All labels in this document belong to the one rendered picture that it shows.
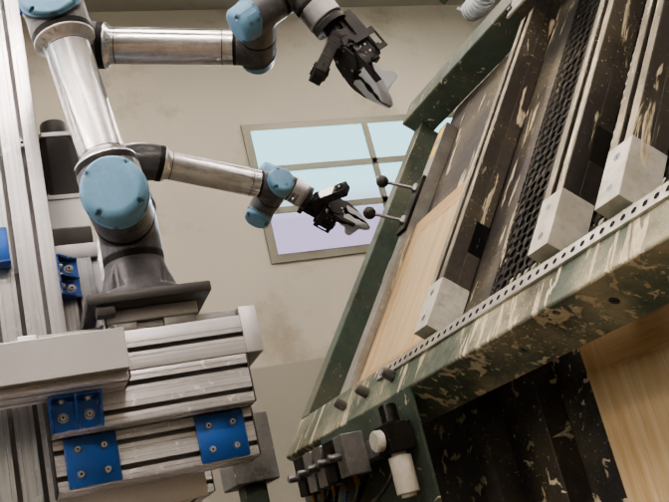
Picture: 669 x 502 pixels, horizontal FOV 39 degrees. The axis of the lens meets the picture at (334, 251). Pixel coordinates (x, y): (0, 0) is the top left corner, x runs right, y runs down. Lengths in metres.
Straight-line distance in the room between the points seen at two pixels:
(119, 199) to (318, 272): 3.80
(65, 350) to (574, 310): 0.82
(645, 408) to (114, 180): 1.02
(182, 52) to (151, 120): 3.64
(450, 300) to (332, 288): 3.41
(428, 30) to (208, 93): 1.64
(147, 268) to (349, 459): 0.62
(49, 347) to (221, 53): 0.74
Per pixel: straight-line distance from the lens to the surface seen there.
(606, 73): 1.93
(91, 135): 1.76
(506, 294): 1.73
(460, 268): 2.08
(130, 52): 2.01
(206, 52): 2.00
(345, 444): 2.07
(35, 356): 1.59
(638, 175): 1.55
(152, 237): 1.82
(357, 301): 2.80
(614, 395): 1.86
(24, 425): 1.88
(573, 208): 1.71
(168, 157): 2.50
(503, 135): 2.31
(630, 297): 1.50
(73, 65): 1.84
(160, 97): 5.72
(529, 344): 1.69
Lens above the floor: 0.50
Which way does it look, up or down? 18 degrees up
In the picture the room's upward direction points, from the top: 14 degrees counter-clockwise
